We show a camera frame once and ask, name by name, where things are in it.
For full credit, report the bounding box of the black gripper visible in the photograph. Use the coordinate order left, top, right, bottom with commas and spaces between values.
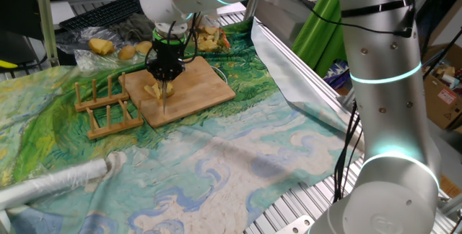
145, 38, 187, 82

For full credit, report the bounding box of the steel cleaver knife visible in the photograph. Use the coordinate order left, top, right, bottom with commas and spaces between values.
160, 78, 169, 116

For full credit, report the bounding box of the whole brown potato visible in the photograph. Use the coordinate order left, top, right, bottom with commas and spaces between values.
135, 40, 153, 55
118, 45, 137, 61

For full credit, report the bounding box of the wooden cutting board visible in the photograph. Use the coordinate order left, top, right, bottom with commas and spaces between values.
118, 56, 237, 129

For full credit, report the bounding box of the grey green rag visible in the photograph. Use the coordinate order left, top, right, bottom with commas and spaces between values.
110, 12, 156, 42

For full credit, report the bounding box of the bag of chopped potato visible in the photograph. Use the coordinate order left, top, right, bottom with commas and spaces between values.
194, 25, 232, 53

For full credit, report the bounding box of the peeled cut yellow potato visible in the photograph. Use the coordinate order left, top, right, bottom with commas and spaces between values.
88, 38, 116, 56

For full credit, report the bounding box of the clear plastic bag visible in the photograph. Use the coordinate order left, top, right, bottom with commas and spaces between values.
56, 26, 154, 72

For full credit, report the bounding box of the wooden peg rack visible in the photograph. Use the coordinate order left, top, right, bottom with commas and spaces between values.
74, 71, 144, 141

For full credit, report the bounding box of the black keyboard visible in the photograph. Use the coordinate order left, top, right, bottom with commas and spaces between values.
58, 0, 144, 33

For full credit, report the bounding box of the painted landscape tablecloth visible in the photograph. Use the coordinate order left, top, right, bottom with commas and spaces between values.
0, 19, 365, 234

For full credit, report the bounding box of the white paper sheet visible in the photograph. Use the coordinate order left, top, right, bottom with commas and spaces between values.
50, 1, 75, 25

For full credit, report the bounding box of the grey metal box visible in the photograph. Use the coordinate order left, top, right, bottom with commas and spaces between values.
254, 0, 318, 43

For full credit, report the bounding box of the clear plastic wrap roll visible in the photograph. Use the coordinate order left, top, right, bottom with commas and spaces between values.
0, 158, 109, 212

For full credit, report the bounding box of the green curtain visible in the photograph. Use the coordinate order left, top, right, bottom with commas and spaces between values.
291, 0, 349, 78

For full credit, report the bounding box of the black monitor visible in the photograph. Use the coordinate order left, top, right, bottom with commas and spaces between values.
0, 0, 44, 42

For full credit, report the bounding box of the blue patterned bag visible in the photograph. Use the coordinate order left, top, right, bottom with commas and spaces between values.
323, 59, 351, 90

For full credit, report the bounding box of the aluminium corner plate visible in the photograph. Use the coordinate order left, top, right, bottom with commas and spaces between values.
276, 214, 315, 234

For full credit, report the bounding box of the cardboard box red label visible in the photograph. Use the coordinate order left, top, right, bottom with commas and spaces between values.
422, 74, 462, 130

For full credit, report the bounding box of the black tripod stand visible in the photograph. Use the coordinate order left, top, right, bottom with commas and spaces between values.
422, 27, 462, 82

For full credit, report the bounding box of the thick black cable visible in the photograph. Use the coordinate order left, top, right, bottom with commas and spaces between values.
144, 12, 201, 65

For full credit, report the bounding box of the aluminium frame post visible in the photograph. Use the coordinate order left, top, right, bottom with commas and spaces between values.
341, 0, 445, 114
31, 0, 61, 68

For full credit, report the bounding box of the black cable bundle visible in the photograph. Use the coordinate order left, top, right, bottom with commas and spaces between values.
331, 100, 362, 202

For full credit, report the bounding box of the black cable strap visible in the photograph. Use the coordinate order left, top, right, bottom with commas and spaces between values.
340, 0, 415, 18

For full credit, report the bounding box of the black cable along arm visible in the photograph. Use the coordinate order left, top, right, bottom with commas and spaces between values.
258, 0, 416, 38

